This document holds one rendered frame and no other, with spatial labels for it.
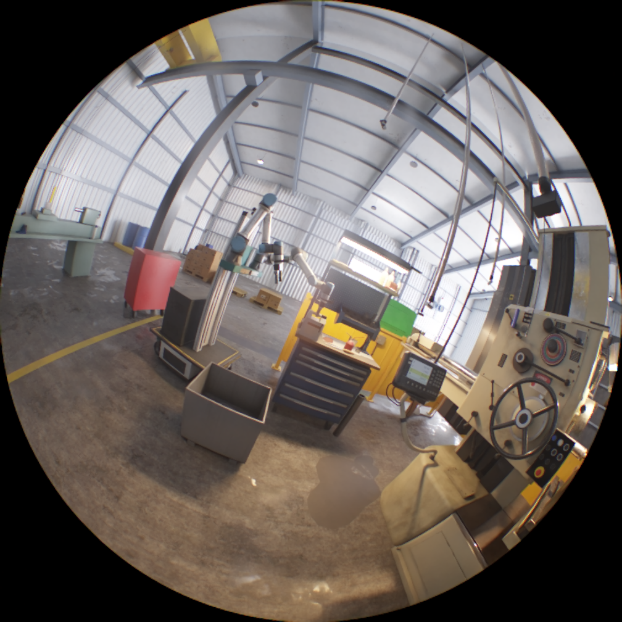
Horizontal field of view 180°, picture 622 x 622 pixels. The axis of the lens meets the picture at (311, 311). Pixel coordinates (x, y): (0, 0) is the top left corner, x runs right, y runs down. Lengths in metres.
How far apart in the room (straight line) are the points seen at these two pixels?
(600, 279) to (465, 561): 2.13
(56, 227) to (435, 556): 5.56
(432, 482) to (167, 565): 1.68
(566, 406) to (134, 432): 2.56
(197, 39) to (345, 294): 6.86
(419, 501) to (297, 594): 1.03
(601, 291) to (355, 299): 2.61
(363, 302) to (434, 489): 1.99
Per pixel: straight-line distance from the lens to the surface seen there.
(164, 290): 3.29
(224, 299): 2.16
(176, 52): 7.68
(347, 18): 7.88
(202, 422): 1.42
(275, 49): 9.51
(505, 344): 1.48
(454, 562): 1.65
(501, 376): 1.43
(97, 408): 1.90
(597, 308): 2.13
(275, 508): 1.59
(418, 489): 1.75
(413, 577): 1.89
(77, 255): 4.52
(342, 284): 2.24
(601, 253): 2.37
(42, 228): 4.22
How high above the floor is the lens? 1.41
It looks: 7 degrees down
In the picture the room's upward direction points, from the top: 25 degrees clockwise
